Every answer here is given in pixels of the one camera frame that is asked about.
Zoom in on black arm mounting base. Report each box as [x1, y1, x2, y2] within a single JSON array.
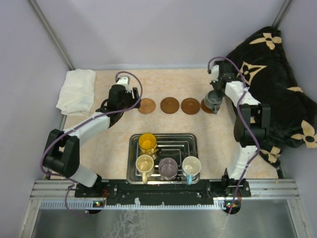
[[75, 175, 251, 207]]

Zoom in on woven rattan coaster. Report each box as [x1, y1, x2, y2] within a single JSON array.
[[138, 98, 156, 114]]

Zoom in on grey ceramic mug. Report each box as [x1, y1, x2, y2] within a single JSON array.
[[204, 90, 222, 114]]

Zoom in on yellow glass cup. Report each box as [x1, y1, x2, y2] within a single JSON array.
[[138, 133, 159, 155]]

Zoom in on stainless steel tray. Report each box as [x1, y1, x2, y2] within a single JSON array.
[[126, 133, 201, 185]]

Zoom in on dark wooden coaster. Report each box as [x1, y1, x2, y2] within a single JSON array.
[[201, 99, 220, 114], [181, 98, 201, 115], [160, 97, 180, 114]]

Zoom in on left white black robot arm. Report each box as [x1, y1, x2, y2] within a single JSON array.
[[40, 84, 141, 197]]

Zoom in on purple ceramic mug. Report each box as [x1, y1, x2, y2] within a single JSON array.
[[158, 158, 178, 180]]

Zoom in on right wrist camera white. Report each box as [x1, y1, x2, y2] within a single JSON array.
[[210, 64, 219, 83]]

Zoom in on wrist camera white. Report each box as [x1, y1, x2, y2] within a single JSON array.
[[116, 76, 132, 92], [210, 64, 219, 83]]

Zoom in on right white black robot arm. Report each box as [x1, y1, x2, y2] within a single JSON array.
[[207, 57, 271, 196]]

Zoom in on white folded towel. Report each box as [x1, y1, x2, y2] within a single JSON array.
[[56, 69, 97, 117]]

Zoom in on white mug blue handle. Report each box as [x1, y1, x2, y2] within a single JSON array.
[[182, 156, 202, 185]]

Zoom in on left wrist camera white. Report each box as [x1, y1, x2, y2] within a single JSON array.
[[116, 76, 132, 92]]

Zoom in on black floral blanket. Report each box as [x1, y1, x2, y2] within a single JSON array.
[[227, 26, 317, 168]]

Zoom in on aluminium frame rail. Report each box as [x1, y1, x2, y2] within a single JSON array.
[[30, 179, 299, 214]]

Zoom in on cream ceramic mug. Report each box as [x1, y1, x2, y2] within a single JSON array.
[[135, 155, 155, 184]]

